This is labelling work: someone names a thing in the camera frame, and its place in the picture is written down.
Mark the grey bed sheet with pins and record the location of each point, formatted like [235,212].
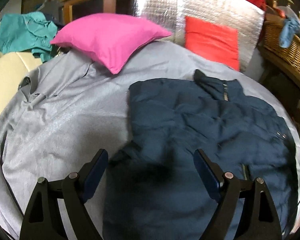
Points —
[65,120]

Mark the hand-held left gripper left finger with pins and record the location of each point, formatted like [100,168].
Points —
[95,172]

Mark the red-orange pillow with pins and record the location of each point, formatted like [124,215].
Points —
[210,40]

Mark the silver foil insulation mat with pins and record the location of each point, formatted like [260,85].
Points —
[215,7]

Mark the light blue cloth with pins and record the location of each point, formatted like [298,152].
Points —
[288,35]

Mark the navy puffer jacket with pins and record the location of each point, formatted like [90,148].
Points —
[190,120]

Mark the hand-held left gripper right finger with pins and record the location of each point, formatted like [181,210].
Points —
[207,172]

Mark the wicker basket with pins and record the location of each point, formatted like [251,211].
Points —
[297,52]

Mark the wooden table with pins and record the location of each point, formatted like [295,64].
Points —
[290,77]

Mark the pink pillow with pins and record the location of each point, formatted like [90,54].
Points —
[110,37]

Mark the cream sofa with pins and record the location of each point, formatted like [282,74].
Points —
[10,67]

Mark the teal garment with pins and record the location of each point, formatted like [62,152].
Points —
[17,32]

